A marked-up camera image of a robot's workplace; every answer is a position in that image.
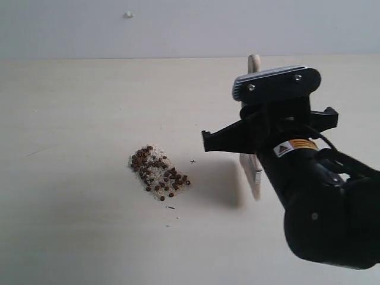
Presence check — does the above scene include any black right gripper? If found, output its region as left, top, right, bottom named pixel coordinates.
left=201, top=97, right=338, bottom=184

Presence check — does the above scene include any white paint brush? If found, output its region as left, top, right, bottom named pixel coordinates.
left=239, top=54, right=263, bottom=201

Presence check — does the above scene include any pile of beans and rice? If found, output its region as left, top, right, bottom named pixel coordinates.
left=128, top=144, right=192, bottom=202

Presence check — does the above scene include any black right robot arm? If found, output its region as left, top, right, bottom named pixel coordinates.
left=202, top=97, right=379, bottom=270

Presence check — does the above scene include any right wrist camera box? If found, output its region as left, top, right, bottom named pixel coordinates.
left=232, top=65, right=321, bottom=105

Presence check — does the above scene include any white wall plug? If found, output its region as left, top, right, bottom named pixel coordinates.
left=123, top=11, right=134, bottom=19

